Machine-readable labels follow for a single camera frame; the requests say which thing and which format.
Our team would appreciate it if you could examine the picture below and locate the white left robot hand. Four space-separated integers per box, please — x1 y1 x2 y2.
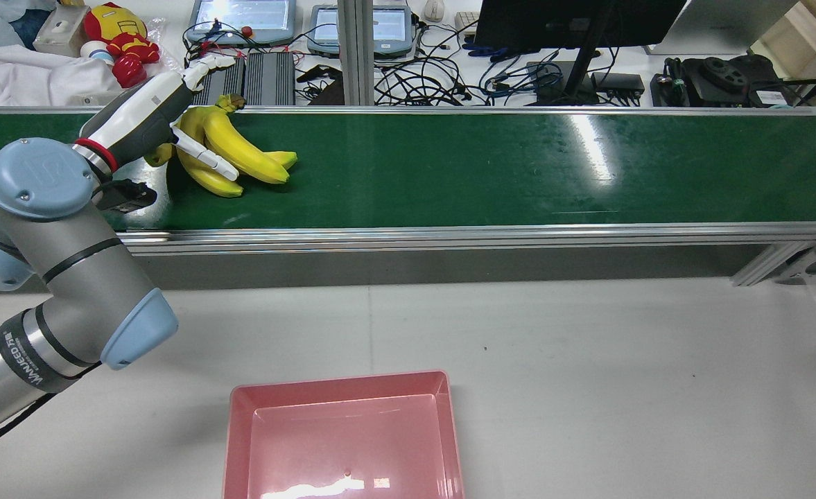
73 54 241 183

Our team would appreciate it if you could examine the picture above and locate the yellow banana bunch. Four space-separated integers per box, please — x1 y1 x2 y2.
145 94 300 199

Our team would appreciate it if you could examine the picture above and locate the pink plastic basket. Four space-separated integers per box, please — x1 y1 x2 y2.
223 370 466 499

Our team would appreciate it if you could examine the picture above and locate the long white box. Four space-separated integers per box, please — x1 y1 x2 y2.
71 86 134 107

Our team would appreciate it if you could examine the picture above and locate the red yellow plush toy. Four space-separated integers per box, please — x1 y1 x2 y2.
83 2 162 89

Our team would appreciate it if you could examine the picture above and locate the black ribbed power box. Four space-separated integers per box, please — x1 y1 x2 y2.
243 52 297 107
191 57 246 107

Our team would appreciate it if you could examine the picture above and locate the white box with knob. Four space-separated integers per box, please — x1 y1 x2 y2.
33 5 92 58

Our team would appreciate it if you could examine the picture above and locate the white cloth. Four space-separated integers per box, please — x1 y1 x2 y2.
0 44 123 107

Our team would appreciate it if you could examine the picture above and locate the grey teach pendant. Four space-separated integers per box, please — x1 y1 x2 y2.
308 4 417 59
185 0 298 48

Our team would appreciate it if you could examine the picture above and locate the blue cloth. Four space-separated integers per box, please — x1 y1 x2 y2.
0 0 56 51

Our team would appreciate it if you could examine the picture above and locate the green conveyor belt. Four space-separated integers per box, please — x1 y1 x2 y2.
0 106 816 261

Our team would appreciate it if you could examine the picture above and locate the black Huawei monitor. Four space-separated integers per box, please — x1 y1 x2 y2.
473 0 688 106

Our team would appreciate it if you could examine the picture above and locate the black docking hub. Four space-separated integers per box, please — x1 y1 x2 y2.
591 71 646 98

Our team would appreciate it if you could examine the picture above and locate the black flanged machine part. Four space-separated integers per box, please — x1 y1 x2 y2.
650 55 798 108

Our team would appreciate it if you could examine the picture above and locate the silver Huawei laptop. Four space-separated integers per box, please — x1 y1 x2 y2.
645 0 798 57

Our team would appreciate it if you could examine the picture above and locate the aluminium conveyor leg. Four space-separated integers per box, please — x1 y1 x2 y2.
729 240 815 288

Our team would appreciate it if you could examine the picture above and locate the light wooden box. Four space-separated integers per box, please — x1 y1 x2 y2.
749 0 816 81

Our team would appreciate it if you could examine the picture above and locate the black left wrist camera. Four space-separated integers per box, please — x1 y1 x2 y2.
94 178 159 213

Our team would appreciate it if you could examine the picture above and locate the aluminium profile post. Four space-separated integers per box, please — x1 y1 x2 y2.
336 0 376 107

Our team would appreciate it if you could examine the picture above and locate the black cable tangle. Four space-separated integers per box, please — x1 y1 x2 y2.
373 21 564 107

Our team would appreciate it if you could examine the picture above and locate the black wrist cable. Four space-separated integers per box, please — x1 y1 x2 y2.
0 359 105 458

